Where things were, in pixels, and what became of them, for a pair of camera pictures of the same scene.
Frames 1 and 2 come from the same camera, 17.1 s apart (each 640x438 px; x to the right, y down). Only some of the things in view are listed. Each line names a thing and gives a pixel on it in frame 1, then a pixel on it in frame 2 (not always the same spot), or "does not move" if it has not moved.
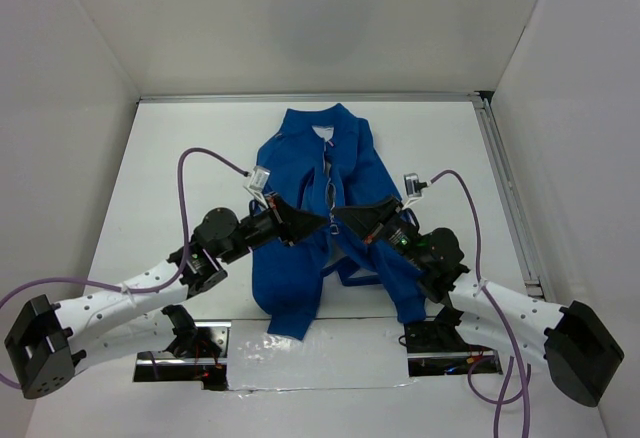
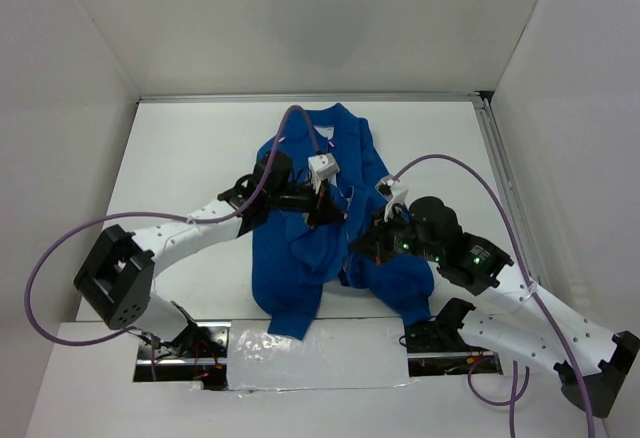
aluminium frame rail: (486, 107) does not move
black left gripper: (290, 224) to (321, 208)
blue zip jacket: (322, 159) does not move
